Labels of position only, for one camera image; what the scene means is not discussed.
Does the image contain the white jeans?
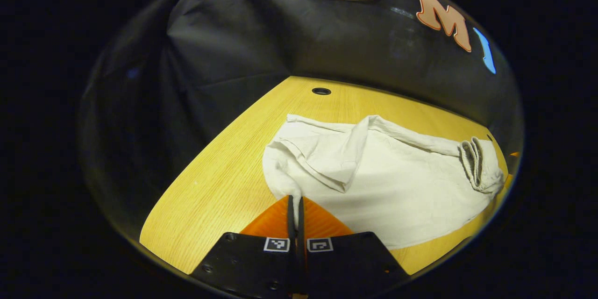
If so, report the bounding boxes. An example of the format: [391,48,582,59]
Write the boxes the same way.
[262,114,508,250]

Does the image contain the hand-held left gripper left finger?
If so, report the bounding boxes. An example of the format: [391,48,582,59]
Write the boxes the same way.
[189,195,298,299]

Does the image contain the black backdrop cloth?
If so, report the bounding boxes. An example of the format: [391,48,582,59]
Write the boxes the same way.
[79,0,524,243]

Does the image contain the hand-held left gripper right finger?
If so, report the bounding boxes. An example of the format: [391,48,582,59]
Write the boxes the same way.
[298,196,412,298]

